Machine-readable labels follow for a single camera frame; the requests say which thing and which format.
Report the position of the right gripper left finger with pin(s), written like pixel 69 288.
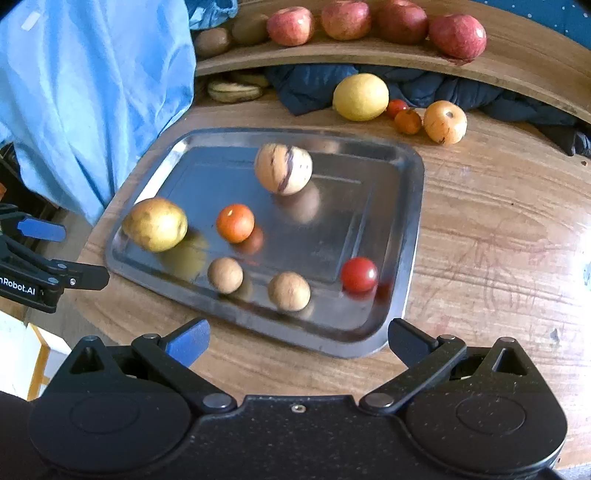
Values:
pixel 152 374

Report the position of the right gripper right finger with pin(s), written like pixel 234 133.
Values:
pixel 445 375

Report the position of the red cherry tomato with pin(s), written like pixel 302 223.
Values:
pixel 359 274
pixel 395 107

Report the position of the small orange tangerine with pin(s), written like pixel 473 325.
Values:
pixel 235 223

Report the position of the striped cream pepino melon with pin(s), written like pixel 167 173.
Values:
pixel 283 169

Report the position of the orange yellow round fruit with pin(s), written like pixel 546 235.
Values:
pixel 445 123

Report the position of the yellow lemon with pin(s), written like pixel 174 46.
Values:
pixel 361 97

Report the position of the small brown longan left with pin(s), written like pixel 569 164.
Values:
pixel 225 275

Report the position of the small brown longan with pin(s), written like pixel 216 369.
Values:
pixel 225 275
pixel 289 291

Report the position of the yellow green mango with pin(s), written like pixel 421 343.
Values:
pixel 155 224

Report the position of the small brown longan right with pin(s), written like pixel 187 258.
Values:
pixel 289 291

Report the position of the steel metal tray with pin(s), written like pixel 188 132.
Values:
pixel 363 200

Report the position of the light blue garment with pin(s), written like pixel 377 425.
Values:
pixel 88 86

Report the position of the small orange persimmon fruit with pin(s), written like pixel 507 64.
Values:
pixel 408 122

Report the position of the yellow banana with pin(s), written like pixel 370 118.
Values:
pixel 241 88

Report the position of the dark blue cloth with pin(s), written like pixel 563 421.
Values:
pixel 304 88

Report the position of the brown kiwi left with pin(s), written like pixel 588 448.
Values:
pixel 212 42

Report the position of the brown kiwi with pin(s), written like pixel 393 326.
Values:
pixel 250 29
pixel 212 42

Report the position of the wooden curved shelf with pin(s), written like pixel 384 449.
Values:
pixel 521 55

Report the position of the dark red apple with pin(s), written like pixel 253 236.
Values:
pixel 402 22
pixel 460 36

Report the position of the brown kiwi right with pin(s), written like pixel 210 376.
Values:
pixel 250 29

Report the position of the pink red apple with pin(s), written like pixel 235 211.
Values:
pixel 346 20
pixel 291 27

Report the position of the blue dotted fabric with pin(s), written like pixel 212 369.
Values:
pixel 565 17

